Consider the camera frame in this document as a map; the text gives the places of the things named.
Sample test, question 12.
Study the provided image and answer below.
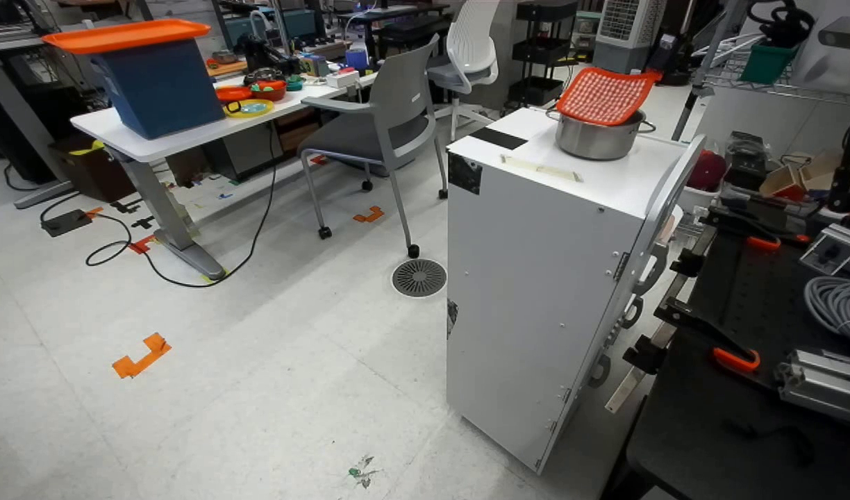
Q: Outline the silver mounting plate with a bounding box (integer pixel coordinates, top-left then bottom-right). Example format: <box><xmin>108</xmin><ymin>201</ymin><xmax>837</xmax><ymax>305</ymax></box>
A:
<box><xmin>798</xmin><ymin>220</ymin><xmax>850</xmax><ymax>281</ymax></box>

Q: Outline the stainless steel pot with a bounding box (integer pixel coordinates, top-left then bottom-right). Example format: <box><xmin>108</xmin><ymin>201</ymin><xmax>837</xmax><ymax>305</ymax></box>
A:
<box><xmin>546</xmin><ymin>99</ymin><xmax>658</xmax><ymax>163</ymax></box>

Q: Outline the orange plastic tray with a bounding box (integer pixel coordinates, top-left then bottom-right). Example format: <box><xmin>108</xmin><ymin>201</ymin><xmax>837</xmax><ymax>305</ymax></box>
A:
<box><xmin>214</xmin><ymin>83</ymin><xmax>258</xmax><ymax>106</ymax></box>

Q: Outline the white toy kitchen cabinet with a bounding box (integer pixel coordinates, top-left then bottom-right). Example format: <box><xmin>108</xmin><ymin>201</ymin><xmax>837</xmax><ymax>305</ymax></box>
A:
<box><xmin>446</xmin><ymin>102</ymin><xmax>708</xmax><ymax>477</ymax></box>

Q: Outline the orange L-shaped floor tape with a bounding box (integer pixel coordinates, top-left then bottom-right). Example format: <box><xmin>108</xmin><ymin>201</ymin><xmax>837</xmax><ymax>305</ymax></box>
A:
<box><xmin>108</xmin><ymin>331</ymin><xmax>175</xmax><ymax>381</ymax></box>

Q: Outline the green box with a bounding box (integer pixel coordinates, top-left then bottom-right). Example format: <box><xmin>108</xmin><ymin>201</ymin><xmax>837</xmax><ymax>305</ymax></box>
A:
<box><xmin>739</xmin><ymin>38</ymin><xmax>798</xmax><ymax>85</ymax></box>

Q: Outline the black clamp orange handle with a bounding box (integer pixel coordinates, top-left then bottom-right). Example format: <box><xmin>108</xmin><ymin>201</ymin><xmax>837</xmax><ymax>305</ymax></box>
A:
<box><xmin>654</xmin><ymin>298</ymin><xmax>764</xmax><ymax>378</ymax></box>
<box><xmin>705</xmin><ymin>203</ymin><xmax>787</xmax><ymax>255</ymax></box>

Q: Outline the white tower appliance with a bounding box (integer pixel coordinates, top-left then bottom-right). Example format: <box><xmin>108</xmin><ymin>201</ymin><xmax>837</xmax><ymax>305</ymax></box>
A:
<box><xmin>591</xmin><ymin>0</ymin><xmax>671</xmax><ymax>76</ymax></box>

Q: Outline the black power brick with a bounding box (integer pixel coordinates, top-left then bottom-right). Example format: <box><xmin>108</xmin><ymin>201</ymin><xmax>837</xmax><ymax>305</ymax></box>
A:
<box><xmin>40</xmin><ymin>205</ymin><xmax>96</xmax><ymax>238</ymax></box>

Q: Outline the white swivel chair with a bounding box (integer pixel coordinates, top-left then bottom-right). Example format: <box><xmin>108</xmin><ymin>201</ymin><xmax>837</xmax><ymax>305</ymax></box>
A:
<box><xmin>428</xmin><ymin>0</ymin><xmax>503</xmax><ymax>142</ymax></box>

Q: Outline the yellow green plate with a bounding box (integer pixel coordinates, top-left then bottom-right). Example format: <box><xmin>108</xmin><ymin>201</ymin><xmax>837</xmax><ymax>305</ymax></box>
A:
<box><xmin>226</xmin><ymin>94</ymin><xmax>275</xmax><ymax>121</ymax></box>

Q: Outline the gray office chair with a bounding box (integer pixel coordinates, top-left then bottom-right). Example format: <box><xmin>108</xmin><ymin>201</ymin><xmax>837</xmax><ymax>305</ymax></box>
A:
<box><xmin>297</xmin><ymin>37</ymin><xmax>451</xmax><ymax>262</ymax></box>

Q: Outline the red round container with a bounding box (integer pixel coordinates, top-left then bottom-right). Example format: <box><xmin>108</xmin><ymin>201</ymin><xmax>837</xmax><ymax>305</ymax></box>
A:
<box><xmin>687</xmin><ymin>151</ymin><xmax>732</xmax><ymax>195</ymax></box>

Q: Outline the orange patterned cloth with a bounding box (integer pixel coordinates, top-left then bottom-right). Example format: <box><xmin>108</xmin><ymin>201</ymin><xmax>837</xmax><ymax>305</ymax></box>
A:
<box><xmin>554</xmin><ymin>63</ymin><xmax>664</xmax><ymax>131</ymax></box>

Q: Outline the gray cable bundle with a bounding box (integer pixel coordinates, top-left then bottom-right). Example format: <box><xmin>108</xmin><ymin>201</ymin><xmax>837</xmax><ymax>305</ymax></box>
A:
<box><xmin>803</xmin><ymin>273</ymin><xmax>850</xmax><ymax>352</ymax></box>

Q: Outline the black shelf cart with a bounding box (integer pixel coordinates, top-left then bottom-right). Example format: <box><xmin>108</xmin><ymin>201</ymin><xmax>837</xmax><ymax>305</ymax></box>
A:
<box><xmin>507</xmin><ymin>0</ymin><xmax>580</xmax><ymax>112</ymax></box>

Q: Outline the blue water jug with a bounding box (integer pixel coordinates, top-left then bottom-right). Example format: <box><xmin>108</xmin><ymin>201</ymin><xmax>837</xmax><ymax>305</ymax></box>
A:
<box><xmin>341</xmin><ymin>38</ymin><xmax>372</xmax><ymax>76</ymax></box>

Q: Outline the blue plastic storage bin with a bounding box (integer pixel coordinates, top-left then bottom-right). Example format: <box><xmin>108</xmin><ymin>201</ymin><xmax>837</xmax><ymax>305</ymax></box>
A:
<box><xmin>89</xmin><ymin>34</ymin><xmax>226</xmax><ymax>142</ymax></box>

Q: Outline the white office desk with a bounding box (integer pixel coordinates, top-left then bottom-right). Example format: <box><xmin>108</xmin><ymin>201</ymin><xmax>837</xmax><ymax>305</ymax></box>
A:
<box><xmin>69</xmin><ymin>69</ymin><xmax>380</xmax><ymax>283</ymax></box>

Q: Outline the orange bin lid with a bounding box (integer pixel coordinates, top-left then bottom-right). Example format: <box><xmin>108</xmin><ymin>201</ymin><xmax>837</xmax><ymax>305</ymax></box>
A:
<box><xmin>43</xmin><ymin>17</ymin><xmax>214</xmax><ymax>59</ymax></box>

